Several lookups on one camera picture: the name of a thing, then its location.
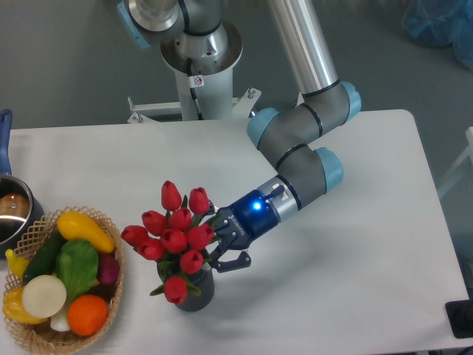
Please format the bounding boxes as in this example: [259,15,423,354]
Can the yellow squash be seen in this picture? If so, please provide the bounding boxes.
[56,211,115,254]

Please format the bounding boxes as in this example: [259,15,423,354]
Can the green lettuce leaf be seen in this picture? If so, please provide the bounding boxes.
[55,239,99,306]

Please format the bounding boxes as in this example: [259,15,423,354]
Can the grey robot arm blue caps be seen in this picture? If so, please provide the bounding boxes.
[118,1,361,272]

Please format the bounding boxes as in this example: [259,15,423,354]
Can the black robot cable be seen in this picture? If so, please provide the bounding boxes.
[186,58,205,121]

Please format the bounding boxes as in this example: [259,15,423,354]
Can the black device at table edge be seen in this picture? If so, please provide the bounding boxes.
[445,300,472,339]

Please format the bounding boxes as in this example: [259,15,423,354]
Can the purple red onion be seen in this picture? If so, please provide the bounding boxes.
[97,254,120,285]

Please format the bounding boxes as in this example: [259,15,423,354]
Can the dark grey ribbed vase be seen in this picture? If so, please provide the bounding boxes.
[151,248,214,312]

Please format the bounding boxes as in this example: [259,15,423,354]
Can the woven wicker basket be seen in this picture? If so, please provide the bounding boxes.
[2,206,124,354]

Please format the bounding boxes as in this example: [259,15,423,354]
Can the white round radish slice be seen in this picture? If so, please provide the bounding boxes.
[21,275,70,332]

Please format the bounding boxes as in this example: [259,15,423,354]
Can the orange fruit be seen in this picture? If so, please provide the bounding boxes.
[67,294,108,337]

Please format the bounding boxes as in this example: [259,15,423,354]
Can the white frame at right edge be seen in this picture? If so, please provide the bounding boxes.
[437,126,472,199]

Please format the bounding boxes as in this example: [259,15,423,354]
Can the red tulip bouquet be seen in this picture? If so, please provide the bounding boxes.
[120,180,222,305]

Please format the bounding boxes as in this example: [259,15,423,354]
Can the yellow bell pepper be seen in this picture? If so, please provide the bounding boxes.
[2,287,47,325]

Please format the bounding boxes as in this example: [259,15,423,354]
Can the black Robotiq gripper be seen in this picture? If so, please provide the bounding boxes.
[202,189,278,273]

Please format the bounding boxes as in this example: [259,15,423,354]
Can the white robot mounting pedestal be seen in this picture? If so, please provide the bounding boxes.
[126,55,308,124]

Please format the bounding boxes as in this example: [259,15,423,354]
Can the blue saucepan with handle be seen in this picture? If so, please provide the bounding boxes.
[1,109,44,260]

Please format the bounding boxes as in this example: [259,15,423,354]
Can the blue plastic bag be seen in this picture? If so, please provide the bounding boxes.
[402,1,472,70]

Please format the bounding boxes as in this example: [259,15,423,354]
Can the green cucumber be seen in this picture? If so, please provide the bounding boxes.
[22,229,66,284]

